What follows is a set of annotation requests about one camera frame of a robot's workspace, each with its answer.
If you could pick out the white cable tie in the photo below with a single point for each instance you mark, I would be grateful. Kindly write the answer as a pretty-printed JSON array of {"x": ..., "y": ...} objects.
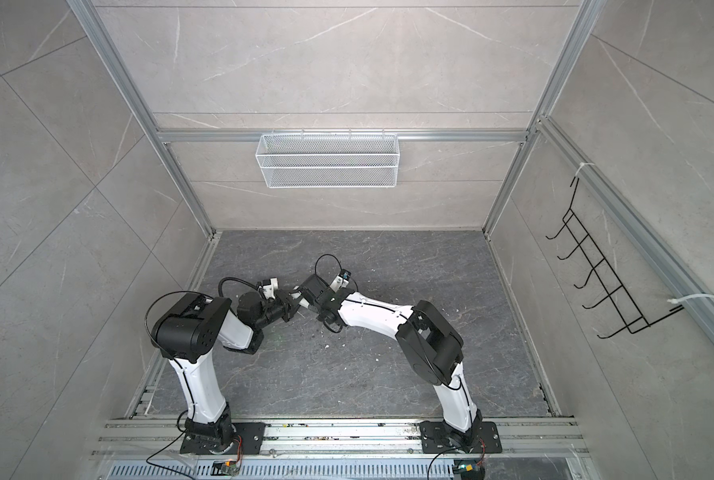
[{"x": 690, "y": 297}]

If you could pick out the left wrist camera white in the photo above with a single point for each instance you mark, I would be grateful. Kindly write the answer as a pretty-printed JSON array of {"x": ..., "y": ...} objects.
[{"x": 268, "y": 288}]

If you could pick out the left green circuit board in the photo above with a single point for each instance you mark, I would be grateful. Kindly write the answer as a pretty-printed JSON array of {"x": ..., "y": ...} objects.
[{"x": 226, "y": 468}]

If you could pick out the white wire mesh basket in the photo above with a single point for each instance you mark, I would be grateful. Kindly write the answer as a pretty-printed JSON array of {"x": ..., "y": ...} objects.
[{"x": 328, "y": 160}]

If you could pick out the white remote control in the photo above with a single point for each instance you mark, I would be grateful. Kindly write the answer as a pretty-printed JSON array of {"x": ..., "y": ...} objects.
[{"x": 299, "y": 300}]

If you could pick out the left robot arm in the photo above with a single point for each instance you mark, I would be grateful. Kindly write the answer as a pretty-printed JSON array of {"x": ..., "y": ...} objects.
[{"x": 186, "y": 335}]

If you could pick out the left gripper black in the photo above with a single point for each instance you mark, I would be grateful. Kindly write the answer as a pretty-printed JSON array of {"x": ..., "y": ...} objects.
[{"x": 289, "y": 305}]

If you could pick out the black wire hook rack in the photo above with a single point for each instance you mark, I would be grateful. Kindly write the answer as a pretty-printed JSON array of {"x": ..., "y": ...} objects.
[{"x": 600, "y": 269}]

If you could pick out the right green circuit board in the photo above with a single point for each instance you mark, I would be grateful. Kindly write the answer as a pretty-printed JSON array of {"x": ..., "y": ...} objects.
[{"x": 468, "y": 470}]

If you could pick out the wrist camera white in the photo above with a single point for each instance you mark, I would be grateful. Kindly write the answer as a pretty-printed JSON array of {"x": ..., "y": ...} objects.
[
  {"x": 341, "y": 281},
  {"x": 268, "y": 288}
]

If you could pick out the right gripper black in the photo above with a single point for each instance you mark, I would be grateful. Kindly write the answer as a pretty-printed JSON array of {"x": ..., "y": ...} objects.
[{"x": 314, "y": 309}]

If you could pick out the green circuit board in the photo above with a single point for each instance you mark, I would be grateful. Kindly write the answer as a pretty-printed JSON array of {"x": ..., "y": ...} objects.
[
  {"x": 226, "y": 468},
  {"x": 468, "y": 470}
]

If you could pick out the aluminium mounting rail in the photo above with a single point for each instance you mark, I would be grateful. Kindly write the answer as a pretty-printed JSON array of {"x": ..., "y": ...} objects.
[{"x": 341, "y": 438}]

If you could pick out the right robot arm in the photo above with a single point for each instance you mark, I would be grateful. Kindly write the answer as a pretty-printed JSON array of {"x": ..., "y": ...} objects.
[{"x": 431, "y": 345}]

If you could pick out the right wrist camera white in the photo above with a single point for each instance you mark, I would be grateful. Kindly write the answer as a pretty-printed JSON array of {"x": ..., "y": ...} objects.
[{"x": 341, "y": 281}]

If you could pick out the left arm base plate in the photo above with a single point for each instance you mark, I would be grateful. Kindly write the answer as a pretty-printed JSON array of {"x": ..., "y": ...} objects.
[{"x": 223, "y": 438}]

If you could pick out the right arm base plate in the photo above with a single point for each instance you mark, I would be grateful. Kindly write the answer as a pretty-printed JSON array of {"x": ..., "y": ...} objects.
[{"x": 482, "y": 437}]

